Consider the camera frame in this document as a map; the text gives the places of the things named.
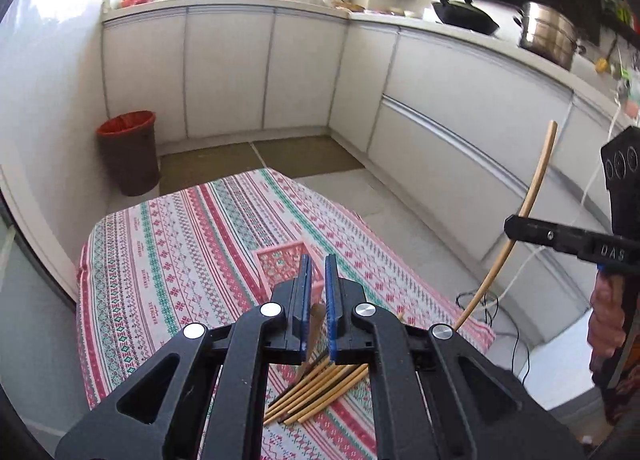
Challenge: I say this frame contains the brown trash bin red liner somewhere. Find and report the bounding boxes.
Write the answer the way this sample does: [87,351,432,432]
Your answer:
[96,110,161,197]

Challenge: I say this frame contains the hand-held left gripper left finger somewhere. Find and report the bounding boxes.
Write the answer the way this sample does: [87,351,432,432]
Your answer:
[55,254,313,460]

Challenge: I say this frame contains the white cable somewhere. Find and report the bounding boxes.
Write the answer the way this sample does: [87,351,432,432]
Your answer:
[500,105,626,301]

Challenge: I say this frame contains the person's right forearm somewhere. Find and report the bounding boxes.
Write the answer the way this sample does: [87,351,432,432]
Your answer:
[600,370,640,428]

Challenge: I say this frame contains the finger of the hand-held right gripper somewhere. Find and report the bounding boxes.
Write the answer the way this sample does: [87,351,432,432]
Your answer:
[503,215,583,255]

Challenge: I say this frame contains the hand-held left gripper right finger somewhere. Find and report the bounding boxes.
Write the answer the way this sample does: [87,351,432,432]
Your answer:
[325,254,586,460]

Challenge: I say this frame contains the bunch of bamboo chopsticks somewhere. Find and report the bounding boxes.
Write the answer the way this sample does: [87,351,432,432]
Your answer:
[262,350,371,427]

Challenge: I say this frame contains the black wok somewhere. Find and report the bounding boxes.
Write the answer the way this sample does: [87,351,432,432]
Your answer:
[419,0,501,36]

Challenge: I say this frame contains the black cable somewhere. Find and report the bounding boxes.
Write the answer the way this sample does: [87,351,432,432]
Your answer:
[455,290,532,386]

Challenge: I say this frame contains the brown wooden chopstick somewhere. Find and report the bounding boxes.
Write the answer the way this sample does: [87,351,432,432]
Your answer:
[300,303,326,382]

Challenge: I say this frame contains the patterned red green tablecloth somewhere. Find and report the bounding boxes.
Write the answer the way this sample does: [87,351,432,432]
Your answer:
[75,167,496,460]

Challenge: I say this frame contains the long bamboo chopstick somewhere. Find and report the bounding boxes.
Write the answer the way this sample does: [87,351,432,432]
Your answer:
[454,120,559,332]

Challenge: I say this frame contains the stainless steel pot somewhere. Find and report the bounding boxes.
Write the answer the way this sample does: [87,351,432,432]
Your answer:
[513,1,587,71]

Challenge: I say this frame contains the pink plastic basket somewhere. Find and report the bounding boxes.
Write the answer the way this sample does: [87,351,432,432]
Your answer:
[255,241,326,302]

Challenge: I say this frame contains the person's right hand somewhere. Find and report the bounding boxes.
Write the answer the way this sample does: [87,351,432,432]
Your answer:
[588,273,628,383]

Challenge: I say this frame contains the white kitchen cabinets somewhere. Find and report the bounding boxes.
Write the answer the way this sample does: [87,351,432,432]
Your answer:
[102,5,640,341]

